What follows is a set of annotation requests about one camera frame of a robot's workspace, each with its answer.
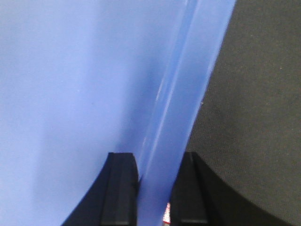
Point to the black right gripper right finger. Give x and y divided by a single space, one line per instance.
200 198

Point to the blue plastic tray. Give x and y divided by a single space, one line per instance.
82 78

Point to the dark grey table mat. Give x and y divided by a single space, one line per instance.
247 135

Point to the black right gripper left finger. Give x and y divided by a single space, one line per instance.
112 198

